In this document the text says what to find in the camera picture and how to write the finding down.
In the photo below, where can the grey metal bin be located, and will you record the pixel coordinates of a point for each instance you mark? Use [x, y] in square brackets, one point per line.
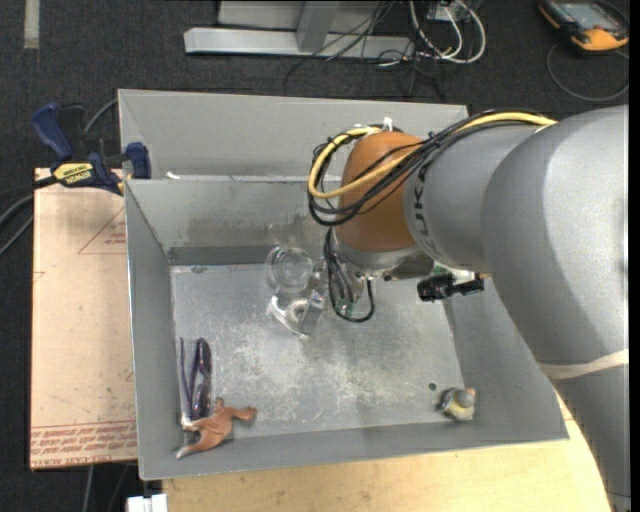
[310, 370]

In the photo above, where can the grey and cream toy figure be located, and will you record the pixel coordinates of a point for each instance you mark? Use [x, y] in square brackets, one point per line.
[459, 403]

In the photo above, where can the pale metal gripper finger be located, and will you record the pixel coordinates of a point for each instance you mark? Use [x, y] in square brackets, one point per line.
[312, 315]
[286, 310]

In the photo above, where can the brown cardboard board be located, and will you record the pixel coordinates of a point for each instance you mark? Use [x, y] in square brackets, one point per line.
[80, 310]

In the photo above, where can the clear glass cup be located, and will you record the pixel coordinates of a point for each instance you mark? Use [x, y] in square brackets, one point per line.
[288, 267]

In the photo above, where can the black cylinder on white bracket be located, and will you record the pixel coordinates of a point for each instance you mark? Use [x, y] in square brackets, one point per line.
[440, 288]

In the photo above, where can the purple sunglasses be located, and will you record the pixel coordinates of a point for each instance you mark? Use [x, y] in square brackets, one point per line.
[202, 370]

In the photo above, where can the brown toy animal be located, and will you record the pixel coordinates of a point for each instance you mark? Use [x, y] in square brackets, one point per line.
[216, 424]

